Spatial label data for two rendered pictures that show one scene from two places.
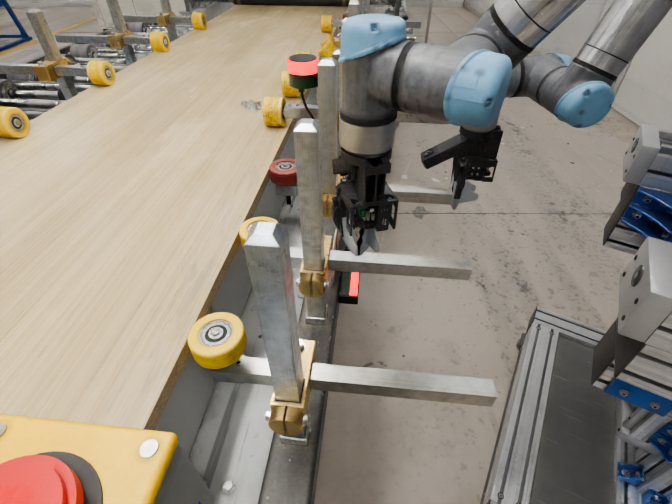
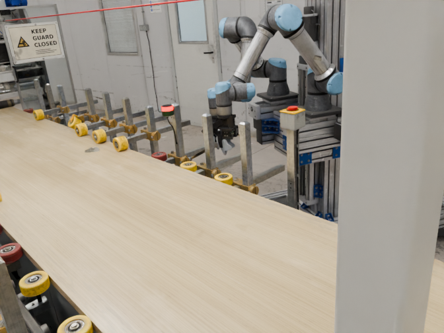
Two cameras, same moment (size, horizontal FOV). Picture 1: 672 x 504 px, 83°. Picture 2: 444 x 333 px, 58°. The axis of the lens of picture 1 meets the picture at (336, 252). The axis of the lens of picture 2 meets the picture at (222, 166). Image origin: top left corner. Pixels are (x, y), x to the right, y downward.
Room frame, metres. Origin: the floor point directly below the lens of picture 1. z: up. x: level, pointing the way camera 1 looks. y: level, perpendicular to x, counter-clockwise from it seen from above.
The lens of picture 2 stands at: (-0.76, 1.38, 1.60)
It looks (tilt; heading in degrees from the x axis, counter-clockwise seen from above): 22 degrees down; 312
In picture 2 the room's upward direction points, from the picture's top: 5 degrees counter-clockwise
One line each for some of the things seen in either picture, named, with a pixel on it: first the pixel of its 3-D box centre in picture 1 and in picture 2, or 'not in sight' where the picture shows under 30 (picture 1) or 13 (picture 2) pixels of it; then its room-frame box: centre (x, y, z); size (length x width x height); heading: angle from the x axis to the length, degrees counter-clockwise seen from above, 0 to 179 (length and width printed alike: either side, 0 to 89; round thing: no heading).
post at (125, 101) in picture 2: not in sight; (131, 135); (1.28, -0.04, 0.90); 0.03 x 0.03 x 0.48; 84
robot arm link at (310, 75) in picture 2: not in sight; (318, 78); (0.29, -0.61, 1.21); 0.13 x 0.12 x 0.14; 148
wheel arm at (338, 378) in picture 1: (350, 380); (254, 181); (0.32, -0.02, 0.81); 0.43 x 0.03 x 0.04; 84
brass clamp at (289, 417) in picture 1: (293, 384); (244, 187); (0.31, 0.07, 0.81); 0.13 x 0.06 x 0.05; 174
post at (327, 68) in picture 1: (329, 171); (179, 147); (0.78, 0.02, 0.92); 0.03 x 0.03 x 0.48; 84
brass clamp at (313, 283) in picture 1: (316, 265); (209, 171); (0.56, 0.04, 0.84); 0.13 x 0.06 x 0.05; 174
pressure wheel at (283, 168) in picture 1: (287, 184); (160, 163); (0.84, 0.12, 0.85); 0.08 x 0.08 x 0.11
